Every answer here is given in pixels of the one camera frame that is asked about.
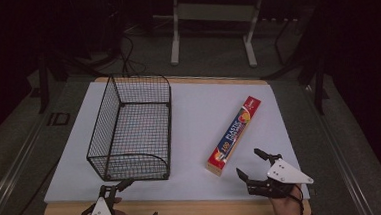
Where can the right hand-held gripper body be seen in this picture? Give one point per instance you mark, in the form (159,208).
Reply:
(287,174)

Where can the long red plastic wrap box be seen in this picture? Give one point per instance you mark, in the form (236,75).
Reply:
(236,131)

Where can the person's right hand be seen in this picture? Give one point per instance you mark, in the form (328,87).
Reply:
(288,208)

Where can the white paper sheet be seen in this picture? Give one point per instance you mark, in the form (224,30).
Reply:
(192,120)

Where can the black metal stand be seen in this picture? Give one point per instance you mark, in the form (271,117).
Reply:
(42,83)
(319,86)

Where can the aluminium floor rail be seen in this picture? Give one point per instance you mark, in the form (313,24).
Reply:
(12,168)
(342,158)

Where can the black floor bracket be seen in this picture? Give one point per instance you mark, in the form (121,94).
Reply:
(49,119)

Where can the white metal desk frame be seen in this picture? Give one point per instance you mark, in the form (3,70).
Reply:
(173,38)

